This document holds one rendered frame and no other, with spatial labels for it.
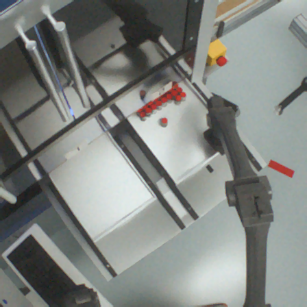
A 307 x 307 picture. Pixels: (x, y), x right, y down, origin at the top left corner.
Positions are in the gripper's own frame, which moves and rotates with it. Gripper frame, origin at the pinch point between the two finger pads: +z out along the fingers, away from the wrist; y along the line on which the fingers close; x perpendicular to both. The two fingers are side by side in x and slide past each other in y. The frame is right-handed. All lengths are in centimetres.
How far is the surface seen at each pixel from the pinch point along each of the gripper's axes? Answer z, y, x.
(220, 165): 2.8, -4.2, 2.7
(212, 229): 92, -5, 4
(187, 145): 0.6, 8.0, 7.8
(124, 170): -0.3, 13.4, 30.6
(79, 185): -1.1, 18.2, 46.2
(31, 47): -95, 4, 40
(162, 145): -0.2, 13.1, 14.9
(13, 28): -96, 10, 40
